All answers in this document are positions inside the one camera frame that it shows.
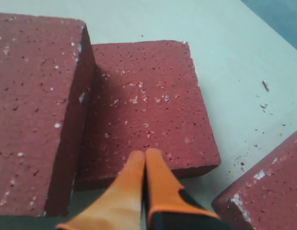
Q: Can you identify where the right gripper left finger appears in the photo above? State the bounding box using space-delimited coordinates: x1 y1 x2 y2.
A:
55 150 145 230

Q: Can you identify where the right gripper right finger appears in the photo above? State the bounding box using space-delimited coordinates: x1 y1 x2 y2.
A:
145 149 232 230

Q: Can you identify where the large red brick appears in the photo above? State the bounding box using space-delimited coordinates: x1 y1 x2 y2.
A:
0 13 96 217

